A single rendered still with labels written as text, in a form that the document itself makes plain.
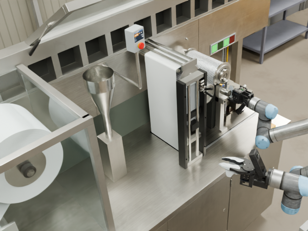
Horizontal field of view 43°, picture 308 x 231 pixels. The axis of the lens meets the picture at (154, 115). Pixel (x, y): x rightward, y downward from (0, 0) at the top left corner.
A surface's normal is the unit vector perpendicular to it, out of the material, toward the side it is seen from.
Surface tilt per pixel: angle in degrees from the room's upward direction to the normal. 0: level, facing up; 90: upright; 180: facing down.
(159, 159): 0
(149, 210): 0
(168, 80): 90
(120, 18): 90
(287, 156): 0
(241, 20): 90
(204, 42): 90
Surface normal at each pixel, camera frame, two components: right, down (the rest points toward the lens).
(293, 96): -0.07, -0.80
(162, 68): -0.75, 0.44
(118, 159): 0.66, 0.42
